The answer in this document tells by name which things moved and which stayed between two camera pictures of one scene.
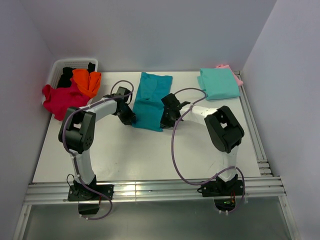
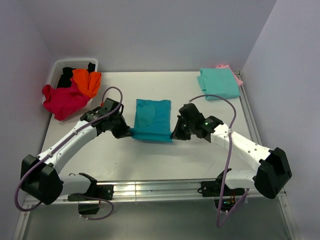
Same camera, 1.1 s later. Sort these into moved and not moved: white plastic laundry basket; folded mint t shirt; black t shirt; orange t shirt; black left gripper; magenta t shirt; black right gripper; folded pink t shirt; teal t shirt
Moved: teal t shirt; black left gripper; black right gripper
Not moved: folded mint t shirt; orange t shirt; white plastic laundry basket; folded pink t shirt; black t shirt; magenta t shirt
